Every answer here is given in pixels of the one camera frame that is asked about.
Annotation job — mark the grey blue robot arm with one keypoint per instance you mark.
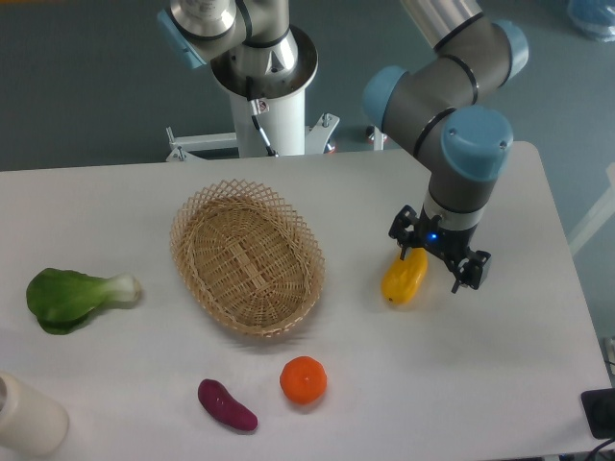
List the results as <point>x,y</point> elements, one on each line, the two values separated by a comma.
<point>434,114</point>

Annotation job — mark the green bok choy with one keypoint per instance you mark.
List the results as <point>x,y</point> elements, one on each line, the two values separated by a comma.
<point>62,300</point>

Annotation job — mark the black device at edge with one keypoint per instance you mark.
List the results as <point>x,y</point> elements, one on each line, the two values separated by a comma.
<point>598,406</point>

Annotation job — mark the purple sweet potato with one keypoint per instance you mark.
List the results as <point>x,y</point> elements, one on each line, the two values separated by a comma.
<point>224,408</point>

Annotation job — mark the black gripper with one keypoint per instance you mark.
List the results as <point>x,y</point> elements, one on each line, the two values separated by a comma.
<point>451,246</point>

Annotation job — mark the white cylinder bottle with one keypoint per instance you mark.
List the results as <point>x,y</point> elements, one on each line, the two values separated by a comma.
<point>31,423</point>

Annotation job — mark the woven bamboo basket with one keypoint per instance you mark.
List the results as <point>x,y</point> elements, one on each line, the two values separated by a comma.
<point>247,257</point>

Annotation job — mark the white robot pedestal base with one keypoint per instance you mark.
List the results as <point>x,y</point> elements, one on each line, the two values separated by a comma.
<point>266,88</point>

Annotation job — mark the white frame leg right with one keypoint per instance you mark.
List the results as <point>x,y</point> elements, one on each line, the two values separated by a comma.
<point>597,215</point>

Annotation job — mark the orange tangerine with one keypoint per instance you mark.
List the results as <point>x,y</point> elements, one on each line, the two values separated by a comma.
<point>303,380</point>

